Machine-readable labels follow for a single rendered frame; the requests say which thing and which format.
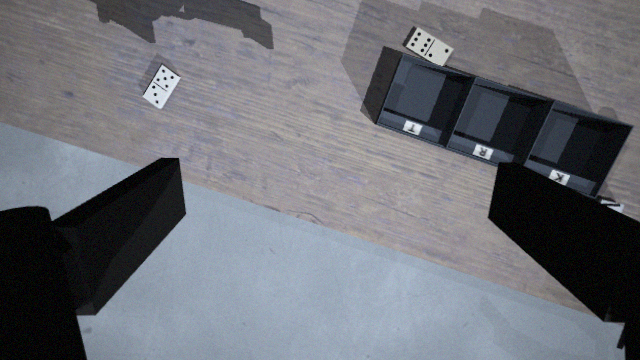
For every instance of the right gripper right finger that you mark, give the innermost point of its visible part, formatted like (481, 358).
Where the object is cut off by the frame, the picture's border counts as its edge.
(589, 248)

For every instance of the white domino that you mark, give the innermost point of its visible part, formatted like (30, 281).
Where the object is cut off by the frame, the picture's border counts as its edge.
(161, 87)
(428, 47)

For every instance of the dark grey three-compartment bin rack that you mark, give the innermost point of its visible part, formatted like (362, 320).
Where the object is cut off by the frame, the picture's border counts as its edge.
(501, 124)

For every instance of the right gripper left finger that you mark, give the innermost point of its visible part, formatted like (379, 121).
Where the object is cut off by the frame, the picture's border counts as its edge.
(53, 271)

